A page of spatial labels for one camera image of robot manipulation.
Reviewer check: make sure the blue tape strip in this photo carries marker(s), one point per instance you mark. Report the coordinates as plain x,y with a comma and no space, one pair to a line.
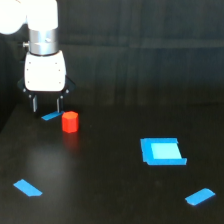
52,115
27,188
199,196

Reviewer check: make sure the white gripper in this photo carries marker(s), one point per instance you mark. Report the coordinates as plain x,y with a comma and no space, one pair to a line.
45,74

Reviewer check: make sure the blue taped square target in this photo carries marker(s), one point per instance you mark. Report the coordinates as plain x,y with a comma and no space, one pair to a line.
162,152

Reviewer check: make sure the blue tape strip near left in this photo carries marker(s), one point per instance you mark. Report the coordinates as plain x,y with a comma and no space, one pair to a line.
27,188

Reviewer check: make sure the blue tape strip near right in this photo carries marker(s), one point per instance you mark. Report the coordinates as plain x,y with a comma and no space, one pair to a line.
199,196

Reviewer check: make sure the red hexagonal block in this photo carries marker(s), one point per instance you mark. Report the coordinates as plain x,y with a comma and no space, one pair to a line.
70,122

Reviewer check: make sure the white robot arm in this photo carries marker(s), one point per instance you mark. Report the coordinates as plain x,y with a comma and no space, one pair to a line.
41,18

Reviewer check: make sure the blue tape strip far left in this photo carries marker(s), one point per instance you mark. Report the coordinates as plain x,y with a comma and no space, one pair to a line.
52,115

